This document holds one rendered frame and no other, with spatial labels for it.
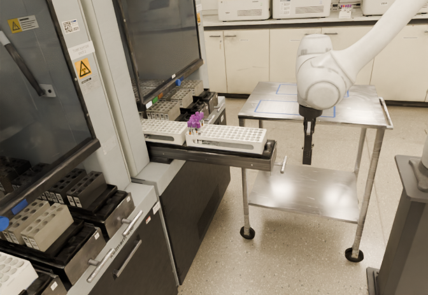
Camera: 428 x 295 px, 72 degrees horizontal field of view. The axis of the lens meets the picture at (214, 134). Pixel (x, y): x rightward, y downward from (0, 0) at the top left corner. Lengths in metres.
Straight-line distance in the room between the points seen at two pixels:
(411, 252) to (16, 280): 1.27
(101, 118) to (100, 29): 0.27
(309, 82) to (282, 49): 2.60
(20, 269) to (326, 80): 0.80
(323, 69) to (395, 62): 2.66
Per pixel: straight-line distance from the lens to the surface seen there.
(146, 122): 1.28
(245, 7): 3.33
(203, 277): 1.72
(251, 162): 1.07
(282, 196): 1.70
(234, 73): 3.52
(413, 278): 1.52
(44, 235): 0.89
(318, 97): 0.74
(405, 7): 0.87
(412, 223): 1.32
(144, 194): 1.08
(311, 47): 0.89
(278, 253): 1.80
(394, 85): 3.48
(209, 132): 1.12
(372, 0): 3.25
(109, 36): 1.02
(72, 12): 0.92
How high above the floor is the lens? 1.40
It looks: 29 degrees down
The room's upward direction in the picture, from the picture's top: 6 degrees counter-clockwise
